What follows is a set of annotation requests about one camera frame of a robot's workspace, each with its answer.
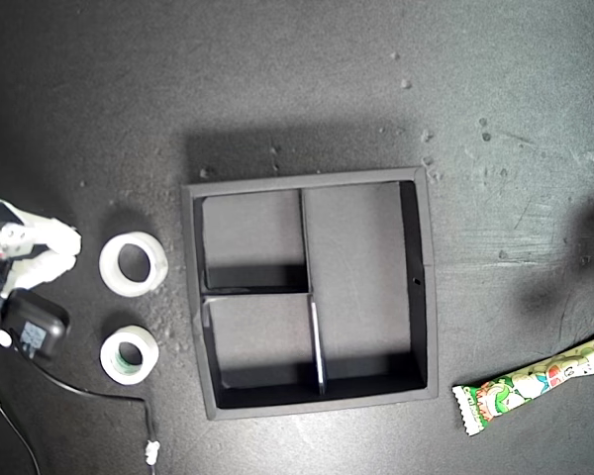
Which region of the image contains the small white tape roll green core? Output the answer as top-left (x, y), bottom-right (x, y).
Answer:
top-left (99, 325), bottom-right (159, 386)

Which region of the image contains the thin grey cable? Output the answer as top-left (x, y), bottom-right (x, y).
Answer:
top-left (0, 370), bottom-right (41, 475)

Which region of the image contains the snack bar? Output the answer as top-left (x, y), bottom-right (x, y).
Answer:
top-left (451, 324), bottom-right (594, 437)

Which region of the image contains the black cable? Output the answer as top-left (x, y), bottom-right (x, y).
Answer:
top-left (39, 358), bottom-right (159, 441)

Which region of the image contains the large white tape roll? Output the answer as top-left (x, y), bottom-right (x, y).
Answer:
top-left (98, 232), bottom-right (169, 298)

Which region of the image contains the black tray with wells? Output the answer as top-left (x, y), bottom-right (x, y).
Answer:
top-left (180, 166), bottom-right (441, 422)

